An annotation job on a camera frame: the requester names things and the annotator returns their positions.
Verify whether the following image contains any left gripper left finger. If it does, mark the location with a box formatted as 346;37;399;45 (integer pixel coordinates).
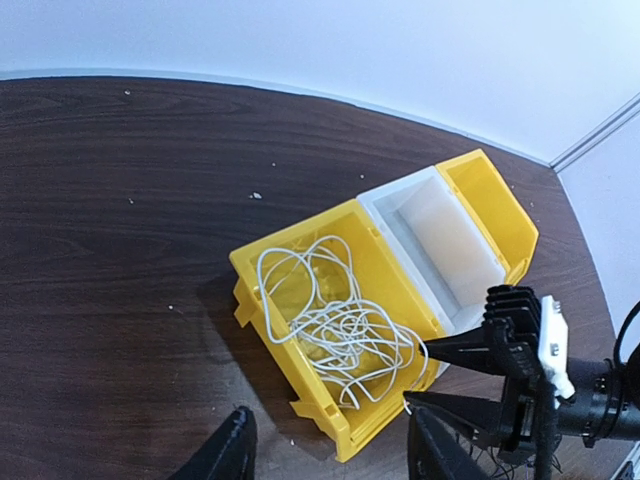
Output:
169;406;257;480

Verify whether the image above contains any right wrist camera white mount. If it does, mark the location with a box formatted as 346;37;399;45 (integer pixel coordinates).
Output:
484;283;576;401

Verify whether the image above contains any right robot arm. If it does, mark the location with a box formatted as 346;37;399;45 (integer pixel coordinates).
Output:
404;297;639;479

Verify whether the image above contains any right arm black sleeved cable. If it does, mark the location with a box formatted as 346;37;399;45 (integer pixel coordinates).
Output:
532;299;640;480

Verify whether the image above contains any left yellow plastic bin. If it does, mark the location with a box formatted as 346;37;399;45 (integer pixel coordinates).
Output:
230;200;443;462

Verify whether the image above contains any yellow plastic bin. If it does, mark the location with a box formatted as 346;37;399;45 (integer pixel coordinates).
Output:
230;200;443;462
436;149;539;285

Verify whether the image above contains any white plastic bin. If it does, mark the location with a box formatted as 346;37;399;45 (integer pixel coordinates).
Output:
357;166;506;336

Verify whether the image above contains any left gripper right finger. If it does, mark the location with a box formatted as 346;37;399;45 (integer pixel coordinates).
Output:
407;408;489;480

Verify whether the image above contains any right aluminium frame post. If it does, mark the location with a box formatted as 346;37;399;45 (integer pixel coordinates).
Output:
550;93;640;173

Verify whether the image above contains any thick white cable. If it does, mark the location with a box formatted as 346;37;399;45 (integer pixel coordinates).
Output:
255;234;416;396

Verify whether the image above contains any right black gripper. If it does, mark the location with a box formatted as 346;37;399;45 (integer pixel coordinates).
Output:
403;327;561;463

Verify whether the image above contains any right yellow plastic bin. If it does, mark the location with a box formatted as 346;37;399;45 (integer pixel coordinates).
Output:
436;149;539;285

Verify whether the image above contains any black tangled cable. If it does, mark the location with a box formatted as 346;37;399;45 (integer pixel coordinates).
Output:
469;439;564;480

